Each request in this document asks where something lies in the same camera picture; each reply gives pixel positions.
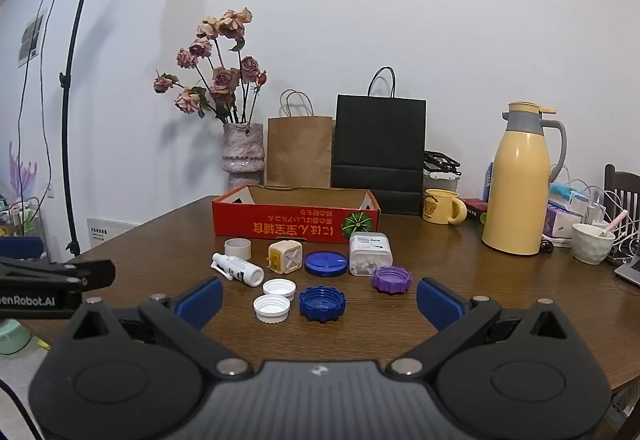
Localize pink mottled vase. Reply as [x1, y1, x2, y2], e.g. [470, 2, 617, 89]
[222, 122, 265, 191]

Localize blue ridged cap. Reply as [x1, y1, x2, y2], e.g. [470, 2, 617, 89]
[299, 286, 347, 323]

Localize white spray bottle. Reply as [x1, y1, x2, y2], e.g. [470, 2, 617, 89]
[211, 253, 265, 287]

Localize dried pink roses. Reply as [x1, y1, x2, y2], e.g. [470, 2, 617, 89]
[153, 7, 268, 125]

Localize blue round lid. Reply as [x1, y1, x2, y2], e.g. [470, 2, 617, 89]
[304, 250, 348, 277]

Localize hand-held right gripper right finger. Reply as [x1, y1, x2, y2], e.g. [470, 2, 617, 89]
[387, 277, 571, 379]

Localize black power cable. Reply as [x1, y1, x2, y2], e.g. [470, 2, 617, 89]
[10, 0, 58, 221]

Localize black paper bag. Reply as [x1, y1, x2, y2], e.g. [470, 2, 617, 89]
[331, 66, 427, 216]

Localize brown paper bag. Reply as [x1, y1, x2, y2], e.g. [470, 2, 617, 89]
[266, 90, 335, 188]

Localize purple ridged cap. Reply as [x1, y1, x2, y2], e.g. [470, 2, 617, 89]
[372, 266, 413, 295]

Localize beige plug adapter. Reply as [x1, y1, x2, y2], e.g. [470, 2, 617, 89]
[267, 240, 304, 275]

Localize white tape ring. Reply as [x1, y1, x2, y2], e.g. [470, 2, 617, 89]
[224, 239, 252, 260]

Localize black light stand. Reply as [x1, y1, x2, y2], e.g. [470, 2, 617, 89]
[60, 0, 101, 257]

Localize dark red small box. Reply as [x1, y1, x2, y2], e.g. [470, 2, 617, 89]
[460, 198, 488, 225]

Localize white purple tissue box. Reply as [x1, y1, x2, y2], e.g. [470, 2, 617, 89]
[542, 200, 576, 248]

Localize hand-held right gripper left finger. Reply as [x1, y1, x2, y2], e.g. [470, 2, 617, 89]
[72, 276, 253, 379]

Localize blue plastic packet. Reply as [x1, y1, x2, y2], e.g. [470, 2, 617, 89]
[549, 183, 581, 204]

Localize pink spoon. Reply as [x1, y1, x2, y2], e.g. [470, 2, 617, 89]
[597, 211, 628, 237]

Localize yellow thermos jug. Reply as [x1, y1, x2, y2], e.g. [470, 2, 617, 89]
[481, 102, 568, 256]

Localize yellow bear mug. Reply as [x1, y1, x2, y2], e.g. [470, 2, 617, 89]
[422, 189, 467, 225]

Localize grey laptop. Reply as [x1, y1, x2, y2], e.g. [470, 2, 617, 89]
[614, 255, 640, 288]

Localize clear container with black clips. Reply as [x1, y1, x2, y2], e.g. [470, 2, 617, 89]
[424, 151, 461, 193]

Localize white ceramic bowl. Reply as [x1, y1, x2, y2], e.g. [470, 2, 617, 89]
[571, 222, 616, 265]

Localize wall poster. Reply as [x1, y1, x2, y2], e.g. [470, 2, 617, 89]
[17, 14, 45, 68]

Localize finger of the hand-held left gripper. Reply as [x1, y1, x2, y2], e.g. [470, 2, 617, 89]
[0, 256, 117, 293]
[0, 236, 45, 262]

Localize white charging cables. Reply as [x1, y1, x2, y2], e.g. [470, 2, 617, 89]
[565, 179, 640, 266]

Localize cluttered storage shelf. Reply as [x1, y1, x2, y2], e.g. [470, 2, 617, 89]
[0, 195, 46, 238]

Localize dark wooden chair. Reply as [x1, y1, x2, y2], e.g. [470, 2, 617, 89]
[603, 164, 640, 221]

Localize clear plastic pill container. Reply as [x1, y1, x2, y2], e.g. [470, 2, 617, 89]
[348, 232, 393, 277]

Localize red cardboard box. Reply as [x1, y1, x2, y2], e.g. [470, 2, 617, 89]
[211, 184, 382, 241]

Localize green plastic basin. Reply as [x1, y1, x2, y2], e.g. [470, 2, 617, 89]
[0, 320, 33, 355]

